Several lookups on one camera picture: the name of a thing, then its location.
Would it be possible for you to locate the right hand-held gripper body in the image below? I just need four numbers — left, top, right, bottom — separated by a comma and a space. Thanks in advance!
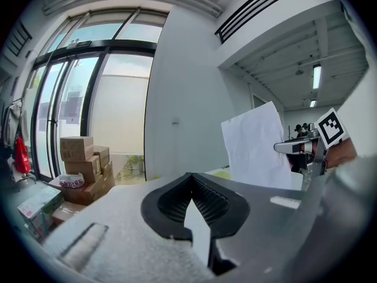
305, 107, 350, 177

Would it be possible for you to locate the green and white carton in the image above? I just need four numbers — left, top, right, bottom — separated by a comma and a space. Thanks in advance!
16, 186, 64, 242

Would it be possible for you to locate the white plastic bag red print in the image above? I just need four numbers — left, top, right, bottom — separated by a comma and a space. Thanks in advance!
58, 172, 85, 188

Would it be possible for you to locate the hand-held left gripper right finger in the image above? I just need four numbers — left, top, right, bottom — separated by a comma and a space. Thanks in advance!
191, 172, 323, 283

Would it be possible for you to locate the clothes rack with grey coat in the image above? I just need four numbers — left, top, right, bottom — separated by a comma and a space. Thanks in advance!
1, 97, 38, 188

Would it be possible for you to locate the stack of cardboard boxes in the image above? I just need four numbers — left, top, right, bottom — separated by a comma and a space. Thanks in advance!
48, 136, 116, 227

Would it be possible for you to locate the long ceiling lamp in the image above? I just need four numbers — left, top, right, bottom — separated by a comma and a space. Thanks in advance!
312, 64, 322, 90

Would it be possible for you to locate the black framed glass door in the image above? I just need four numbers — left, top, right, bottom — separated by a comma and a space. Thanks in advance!
29, 6, 171, 186

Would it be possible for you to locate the pale yellow folder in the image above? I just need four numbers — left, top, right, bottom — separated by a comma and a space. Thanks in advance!
209, 169, 234, 180

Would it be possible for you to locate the person's right hand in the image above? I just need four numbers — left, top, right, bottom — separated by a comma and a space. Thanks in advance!
323, 138, 358, 170

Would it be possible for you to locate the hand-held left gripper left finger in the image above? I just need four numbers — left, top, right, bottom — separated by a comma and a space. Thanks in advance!
42, 172, 215, 282

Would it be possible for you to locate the black balcony railing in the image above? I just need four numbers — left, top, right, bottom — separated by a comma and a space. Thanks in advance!
214, 0, 313, 44

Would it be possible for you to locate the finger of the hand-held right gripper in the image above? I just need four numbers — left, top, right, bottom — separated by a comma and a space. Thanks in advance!
273, 139, 315, 155

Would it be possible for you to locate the white A4 paper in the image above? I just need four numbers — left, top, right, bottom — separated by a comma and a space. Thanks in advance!
221, 101, 293, 190

